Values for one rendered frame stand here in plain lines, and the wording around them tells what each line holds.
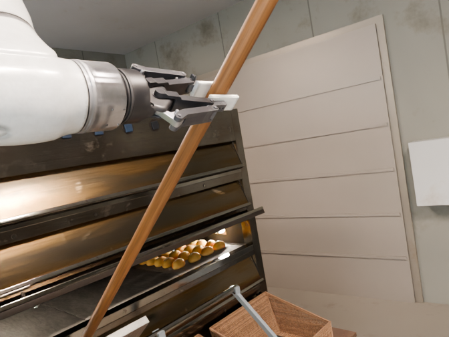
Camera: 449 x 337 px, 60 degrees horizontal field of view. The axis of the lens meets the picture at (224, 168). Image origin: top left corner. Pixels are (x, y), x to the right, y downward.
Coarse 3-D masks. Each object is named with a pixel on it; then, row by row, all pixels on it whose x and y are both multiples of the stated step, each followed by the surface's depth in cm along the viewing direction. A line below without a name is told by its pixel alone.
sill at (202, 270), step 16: (224, 256) 245; (240, 256) 252; (192, 272) 224; (208, 272) 230; (160, 288) 206; (176, 288) 212; (128, 304) 190; (144, 304) 196; (112, 320) 182; (64, 336) 166; (80, 336) 171
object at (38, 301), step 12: (252, 216) 242; (216, 228) 218; (192, 240) 204; (156, 252) 187; (132, 264) 176; (96, 276) 163; (72, 288) 155; (36, 300) 145; (48, 300) 148; (0, 312) 136; (12, 312) 138
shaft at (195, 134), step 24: (264, 0) 56; (264, 24) 58; (240, 48) 60; (192, 144) 71; (168, 168) 76; (168, 192) 78; (144, 216) 84; (144, 240) 88; (120, 264) 93; (96, 312) 105
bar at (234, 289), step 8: (232, 288) 190; (216, 296) 183; (224, 296) 185; (240, 296) 191; (208, 304) 177; (248, 304) 189; (192, 312) 170; (200, 312) 174; (256, 312) 187; (176, 320) 164; (184, 320) 166; (256, 320) 185; (160, 328) 159; (168, 328) 160; (264, 328) 183; (152, 336) 154; (160, 336) 156; (272, 336) 180; (280, 336) 180
